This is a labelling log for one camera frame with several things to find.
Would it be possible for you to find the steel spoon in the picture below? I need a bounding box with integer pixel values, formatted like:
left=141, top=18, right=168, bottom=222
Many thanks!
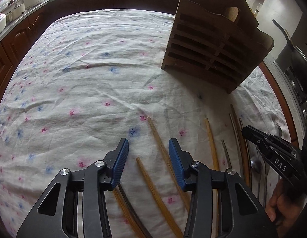
left=250, top=147, right=263, bottom=200

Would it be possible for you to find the dark wood chopstick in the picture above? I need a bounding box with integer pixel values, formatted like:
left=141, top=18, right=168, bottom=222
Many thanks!
left=229, top=104, right=252, bottom=188

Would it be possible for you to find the light bamboo chopstick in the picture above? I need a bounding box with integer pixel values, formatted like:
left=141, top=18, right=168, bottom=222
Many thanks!
left=136, top=157, right=183, bottom=238
left=147, top=117, right=190, bottom=212
left=205, top=118, right=219, bottom=237
left=113, top=187, right=146, bottom=238

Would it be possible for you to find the right hand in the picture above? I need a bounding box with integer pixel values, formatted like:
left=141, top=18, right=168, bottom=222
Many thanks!
left=265, top=179, right=306, bottom=237

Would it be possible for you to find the wooden utensil holder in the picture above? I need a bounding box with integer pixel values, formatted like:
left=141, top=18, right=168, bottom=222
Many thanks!
left=162, top=0, right=274, bottom=93

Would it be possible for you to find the floral white tablecloth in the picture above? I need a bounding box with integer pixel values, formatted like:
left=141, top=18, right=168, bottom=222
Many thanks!
left=0, top=9, right=290, bottom=237

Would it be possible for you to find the black wok with lid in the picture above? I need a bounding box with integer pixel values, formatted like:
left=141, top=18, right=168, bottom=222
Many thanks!
left=272, top=19, right=307, bottom=104

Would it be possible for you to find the dark brown chopstick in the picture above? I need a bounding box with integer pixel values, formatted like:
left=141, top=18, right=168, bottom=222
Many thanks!
left=117, top=184, right=152, bottom=237

